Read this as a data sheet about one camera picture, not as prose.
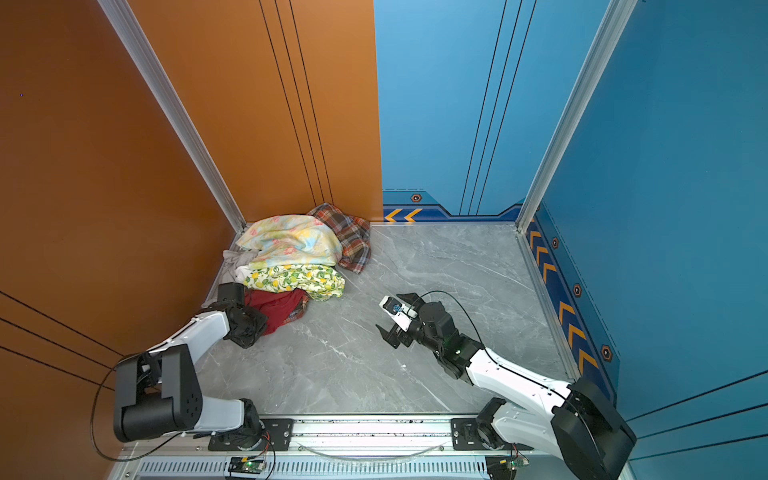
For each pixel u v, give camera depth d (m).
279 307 0.94
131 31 0.72
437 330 0.60
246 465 0.71
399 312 0.66
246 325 0.76
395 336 0.70
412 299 0.74
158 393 0.43
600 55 0.75
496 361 0.54
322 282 0.97
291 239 1.03
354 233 1.12
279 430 0.75
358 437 0.75
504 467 0.70
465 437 0.72
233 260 1.02
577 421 0.40
